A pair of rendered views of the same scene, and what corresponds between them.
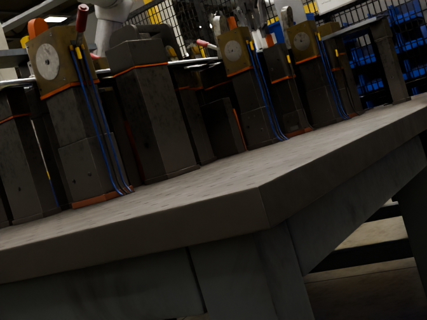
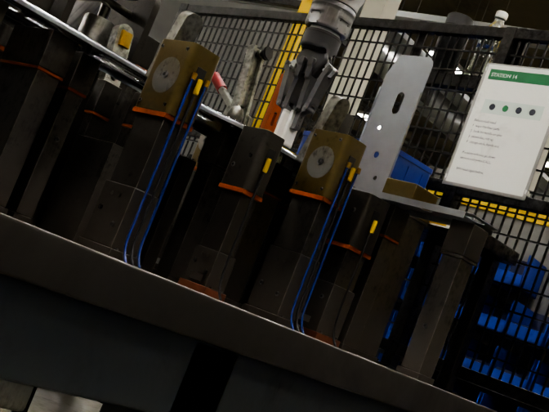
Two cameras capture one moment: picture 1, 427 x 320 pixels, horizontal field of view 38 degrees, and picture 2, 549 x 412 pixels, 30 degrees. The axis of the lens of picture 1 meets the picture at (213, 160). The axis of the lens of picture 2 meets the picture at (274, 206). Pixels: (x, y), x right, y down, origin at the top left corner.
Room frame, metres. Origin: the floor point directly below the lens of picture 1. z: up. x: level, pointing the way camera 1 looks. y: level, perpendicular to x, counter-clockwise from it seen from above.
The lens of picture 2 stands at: (0.29, -0.55, 0.70)
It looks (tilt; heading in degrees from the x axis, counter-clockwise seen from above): 6 degrees up; 7
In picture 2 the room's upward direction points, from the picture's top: 22 degrees clockwise
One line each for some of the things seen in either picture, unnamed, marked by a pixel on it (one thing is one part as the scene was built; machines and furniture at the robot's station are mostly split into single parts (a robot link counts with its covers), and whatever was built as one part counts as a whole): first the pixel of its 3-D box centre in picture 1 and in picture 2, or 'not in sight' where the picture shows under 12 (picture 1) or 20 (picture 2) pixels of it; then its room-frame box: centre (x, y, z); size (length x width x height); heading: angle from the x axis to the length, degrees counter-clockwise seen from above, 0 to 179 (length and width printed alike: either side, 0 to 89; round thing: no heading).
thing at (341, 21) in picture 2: not in sight; (329, 20); (2.24, -0.28, 1.29); 0.09 x 0.09 x 0.06
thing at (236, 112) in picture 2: not in sight; (232, 121); (2.14, -0.20, 1.02); 0.03 x 0.03 x 0.07
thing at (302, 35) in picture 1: (318, 73); (310, 230); (2.06, -0.41, 0.87); 0.12 x 0.07 x 0.35; 51
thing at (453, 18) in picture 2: not in sight; (448, 49); (2.88, -0.51, 1.52); 0.07 x 0.07 x 0.18
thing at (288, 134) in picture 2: (262, 39); (291, 129); (2.24, -0.29, 1.06); 0.03 x 0.01 x 0.07; 141
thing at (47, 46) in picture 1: (82, 117); not in sight; (1.29, 0.23, 0.88); 0.14 x 0.09 x 0.36; 51
